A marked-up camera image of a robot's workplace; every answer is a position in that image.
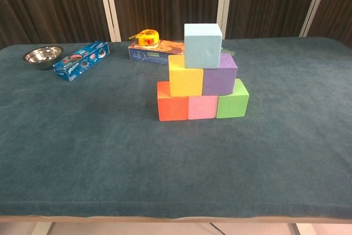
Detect light blue foam cube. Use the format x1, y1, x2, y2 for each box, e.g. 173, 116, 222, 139
183, 23, 223, 69

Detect orange-red foam cube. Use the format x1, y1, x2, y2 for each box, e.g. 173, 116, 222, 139
157, 81, 190, 122

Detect yellow foam cube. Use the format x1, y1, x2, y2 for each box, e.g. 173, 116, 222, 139
168, 54, 205, 97

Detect pink foam cube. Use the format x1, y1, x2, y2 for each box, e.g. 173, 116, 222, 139
188, 95, 219, 121

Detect purple foam cube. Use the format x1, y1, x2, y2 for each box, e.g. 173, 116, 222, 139
202, 52, 238, 96

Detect blue orange biscuit box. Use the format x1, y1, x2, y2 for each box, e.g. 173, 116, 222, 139
128, 39, 185, 65

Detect green foam cube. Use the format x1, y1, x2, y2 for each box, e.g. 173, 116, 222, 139
216, 78, 250, 119

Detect yellow tape measure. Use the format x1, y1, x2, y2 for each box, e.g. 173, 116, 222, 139
129, 29, 161, 47

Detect dark teal tablecloth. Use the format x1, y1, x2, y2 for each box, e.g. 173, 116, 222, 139
0, 36, 352, 219

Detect blue Oreo cookie box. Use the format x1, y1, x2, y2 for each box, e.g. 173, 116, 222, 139
52, 41, 111, 82

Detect stainless steel bowl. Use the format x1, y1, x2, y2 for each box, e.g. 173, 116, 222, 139
21, 45, 64, 70

